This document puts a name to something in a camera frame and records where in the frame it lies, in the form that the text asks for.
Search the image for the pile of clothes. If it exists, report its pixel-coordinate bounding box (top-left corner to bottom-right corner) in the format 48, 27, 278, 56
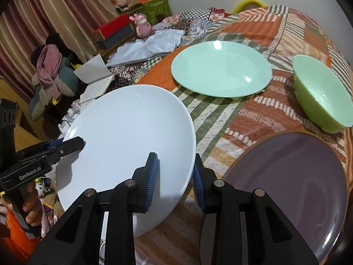
29, 33, 83, 122

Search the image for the person's left hand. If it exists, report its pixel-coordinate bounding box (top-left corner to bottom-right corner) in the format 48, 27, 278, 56
22, 181, 44, 227

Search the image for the white plate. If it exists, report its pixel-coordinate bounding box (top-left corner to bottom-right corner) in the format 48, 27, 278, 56
55, 84, 197, 238

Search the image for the pink bunny toy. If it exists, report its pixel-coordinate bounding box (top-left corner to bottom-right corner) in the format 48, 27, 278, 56
130, 13, 155, 38

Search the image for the orange striped patchwork blanket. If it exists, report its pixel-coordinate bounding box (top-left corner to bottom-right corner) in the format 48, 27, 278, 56
132, 4, 353, 265

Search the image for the red box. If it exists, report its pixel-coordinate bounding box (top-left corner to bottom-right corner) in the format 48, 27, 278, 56
99, 14, 135, 40

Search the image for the grey box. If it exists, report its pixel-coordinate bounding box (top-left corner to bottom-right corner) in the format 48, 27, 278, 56
96, 29, 137, 49

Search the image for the purple plate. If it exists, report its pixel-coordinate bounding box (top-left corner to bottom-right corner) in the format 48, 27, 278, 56
200, 131, 348, 263

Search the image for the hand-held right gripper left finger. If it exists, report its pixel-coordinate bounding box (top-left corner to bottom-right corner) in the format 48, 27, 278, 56
26, 152, 160, 265

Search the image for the green cardboard box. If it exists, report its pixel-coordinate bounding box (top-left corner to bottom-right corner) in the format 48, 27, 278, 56
142, 0, 172, 24

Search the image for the green bowl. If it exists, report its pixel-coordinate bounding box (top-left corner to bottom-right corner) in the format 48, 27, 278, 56
292, 54, 353, 133

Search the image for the white plastic sheet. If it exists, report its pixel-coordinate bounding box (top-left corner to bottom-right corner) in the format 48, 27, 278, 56
106, 29, 186, 68

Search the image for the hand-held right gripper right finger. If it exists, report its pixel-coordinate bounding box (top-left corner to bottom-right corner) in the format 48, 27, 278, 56
193, 153, 320, 265

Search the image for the open notebook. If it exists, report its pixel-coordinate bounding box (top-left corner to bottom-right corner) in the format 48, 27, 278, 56
74, 55, 116, 104

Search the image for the wooden furniture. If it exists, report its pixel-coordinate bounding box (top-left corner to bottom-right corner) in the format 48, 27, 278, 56
0, 77, 57, 150

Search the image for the pink cloth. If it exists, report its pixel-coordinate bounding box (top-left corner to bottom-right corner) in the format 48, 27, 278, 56
37, 44, 62, 98

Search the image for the mint green plate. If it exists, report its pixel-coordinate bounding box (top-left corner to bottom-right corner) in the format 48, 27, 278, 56
171, 41, 273, 98

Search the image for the yellow hoop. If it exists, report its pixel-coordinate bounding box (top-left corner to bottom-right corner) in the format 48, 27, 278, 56
233, 0, 267, 14

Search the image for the person's left forearm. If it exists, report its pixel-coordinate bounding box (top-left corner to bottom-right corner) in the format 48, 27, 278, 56
0, 207, 42, 258

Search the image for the striped curtain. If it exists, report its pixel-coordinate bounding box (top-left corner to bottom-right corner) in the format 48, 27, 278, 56
0, 0, 119, 102

